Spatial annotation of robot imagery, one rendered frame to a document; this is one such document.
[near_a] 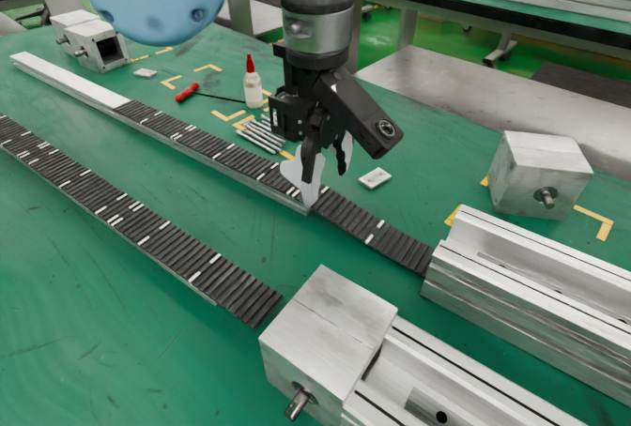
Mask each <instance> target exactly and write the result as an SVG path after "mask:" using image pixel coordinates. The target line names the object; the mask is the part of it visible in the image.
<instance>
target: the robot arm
mask: <svg viewBox="0 0 631 426"><path fill-rule="evenodd" d="M89 1H90V3H91V5H92V6H93V8H94V9H95V10H96V11H97V12H99V13H100V15H101V16H102V17H103V18H104V19H105V20H106V21H107V22H108V23H109V24H110V25H111V26H112V27H113V28H114V29H115V30H116V31H117V32H118V33H119V34H121V35H123V36H124V37H126V38H128V39H131V40H133V41H135V42H138V43H141V44H144V45H147V46H152V47H172V46H177V45H178V44H181V43H184V42H186V41H188V40H189V39H191V38H193V37H195V36H196V35H198V34H199V33H200V32H201V31H202V30H203V29H204V28H206V27H207V26H208V25H210V24H211V23H212V22H213V21H214V20H215V18H216V17H217V16H218V14H219V13H220V11H221V9H222V7H223V4H224V0H89ZM281 6H282V17H283V32H284V41H283V42H280V41H279V42H275V43H273V44H272V47H273V55H274V56H278V57H281V58H283V62H284V76H285V83H284V84H282V85H280V86H279V87H277V88H276V91H275V92H274V93H273V94H271V95H269V96H268V102H269V119H270V128H271V132H273V133H275V134H278V135H280V136H283V138H284V139H286V140H288V141H290V142H293V143H296V142H297V141H298V140H300V141H302V144H301V145H299V146H298V148H297V151H296V156H295V158H294V159H293V160H284V161H283V162H282V163H281V166H280V171H281V174H282V175H283V176H284V177H285V178H286V179H288V180H289V181H290V182H291V183H293V184H294V185H295V186H296V187H297V188H299V189H300V192H301V196H302V201H303V203H304V205H305V207H308V208H310V207H311V206H312V205H313V204H314V203H315V202H316V200H317V199H318V190H319V187H320V177H321V173H322V170H323V168H324V166H325V161H326V158H325V157H324V156H323V155H322V154H321V153H320V152H321V147H324V148H326V149H328V150H329V151H330V152H331V153H333V154H334V155H336V158H337V160H338V164H337V168H338V173H339V175H340V176H342V175H343V174H344V173H345V172H346V171H347V170H348V166H349V163H350V159H351V154H352V148H353V145H354V139H355V140H356V141H357V142H358V143H359V144H360V145H361V147H362V148H363V149H364V150H365V151H366V152H367V153H368V154H369V155H370V157H371V158H372V159H373V160H378V159H380V158H382V157H383V156H385V155H386V154H387V153H388V152H389V151H390V150H391V149H392V148H394V147H395V146H396V145H397V144H398V143H399V142H400V141H401V140H402V139H403V136H404V132H403V131H402V130H401V129H400V128H399V127H398V126H397V125H396V124H395V123H394V121H393V120H392V119H391V118H390V117H389V116H388V115H387V114H386V113H385V111H384V110H383V109H382V108H381V107H380V106H379V105H378V104H377V103H376V101H375V100H374V99H373V98H372V97H371V96H370V95H369V94H368V93H367V92H366V90H365V89H364V88H363V87H362V86H361V85H360V84H359V83H358V82H357V81H356V79H355V78H354V77H353V76H352V75H351V74H350V73H349V72H348V71H347V70H346V68H345V67H344V66H343V64H344V63H345V62H346V61H347V60H348V54H349V44H350V43H351V38H352V22H353V7H354V4H353V0H281ZM282 92H285V93H283V94H281V93H282ZM279 94H281V95H279ZM277 95H279V96H278V97H277ZM272 108H273V109H275V110H276V116H277V126H276V125H274V121H273V111H272Z"/></svg>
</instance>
